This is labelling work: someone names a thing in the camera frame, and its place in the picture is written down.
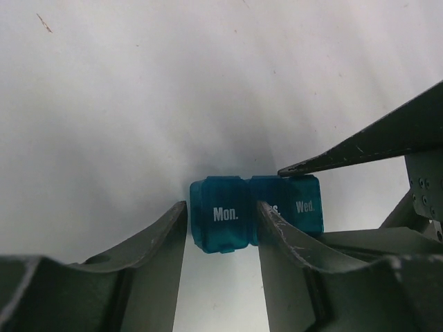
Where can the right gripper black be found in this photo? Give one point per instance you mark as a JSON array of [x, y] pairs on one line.
[[415, 126]]

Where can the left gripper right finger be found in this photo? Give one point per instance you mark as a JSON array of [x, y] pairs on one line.
[[309, 286]]

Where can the teal weekly pill organizer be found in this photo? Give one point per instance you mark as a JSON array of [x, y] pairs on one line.
[[224, 215]]

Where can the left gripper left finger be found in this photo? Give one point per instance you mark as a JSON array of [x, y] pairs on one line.
[[130, 287]]

